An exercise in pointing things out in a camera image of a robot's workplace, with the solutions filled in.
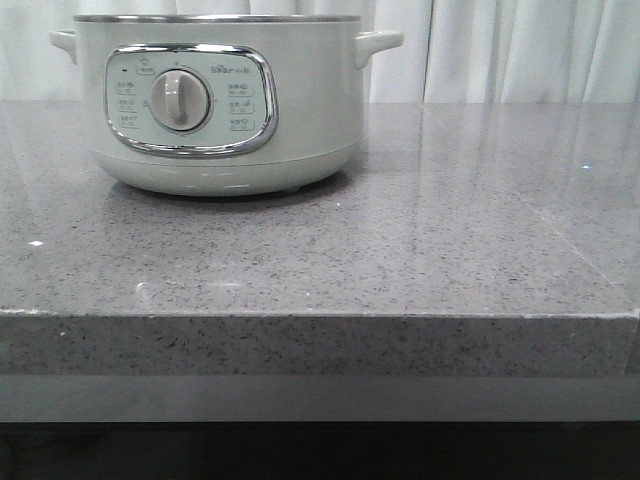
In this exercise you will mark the pale green electric cooking pot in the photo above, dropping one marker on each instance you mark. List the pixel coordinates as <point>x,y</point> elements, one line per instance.
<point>222,105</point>

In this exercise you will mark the white pleated curtain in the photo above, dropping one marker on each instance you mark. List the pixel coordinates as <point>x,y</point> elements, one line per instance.
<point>453,51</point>

